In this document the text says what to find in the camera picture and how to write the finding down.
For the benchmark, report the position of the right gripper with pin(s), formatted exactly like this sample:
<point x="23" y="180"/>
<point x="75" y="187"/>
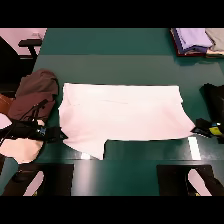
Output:
<point x="202" y="128"/>

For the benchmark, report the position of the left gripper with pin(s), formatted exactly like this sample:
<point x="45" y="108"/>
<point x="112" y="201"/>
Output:
<point x="52" y="134"/>

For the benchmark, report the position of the white T-shirt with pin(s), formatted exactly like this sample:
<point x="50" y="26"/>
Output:
<point x="126" y="113"/>

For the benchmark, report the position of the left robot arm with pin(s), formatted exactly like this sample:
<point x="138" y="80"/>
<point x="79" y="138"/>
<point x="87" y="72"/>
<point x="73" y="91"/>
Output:
<point x="20" y="146"/>

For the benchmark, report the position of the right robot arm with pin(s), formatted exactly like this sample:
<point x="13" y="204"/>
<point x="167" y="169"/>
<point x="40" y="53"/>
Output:
<point x="213" y="100"/>

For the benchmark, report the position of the maroon garment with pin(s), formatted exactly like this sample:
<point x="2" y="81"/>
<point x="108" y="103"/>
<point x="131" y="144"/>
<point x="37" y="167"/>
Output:
<point x="25" y="106"/>

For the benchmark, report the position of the brown garment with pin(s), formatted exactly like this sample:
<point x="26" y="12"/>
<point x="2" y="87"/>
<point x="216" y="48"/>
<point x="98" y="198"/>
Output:
<point x="40" y="81"/>

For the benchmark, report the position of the dark red garment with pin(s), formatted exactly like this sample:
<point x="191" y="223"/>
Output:
<point x="176" y="48"/>

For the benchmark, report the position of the grey garment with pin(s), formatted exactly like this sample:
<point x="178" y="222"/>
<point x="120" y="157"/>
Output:
<point x="216" y="40"/>

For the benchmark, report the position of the purple garment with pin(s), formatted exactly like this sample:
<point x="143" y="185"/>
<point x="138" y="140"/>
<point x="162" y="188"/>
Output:
<point x="193" y="38"/>

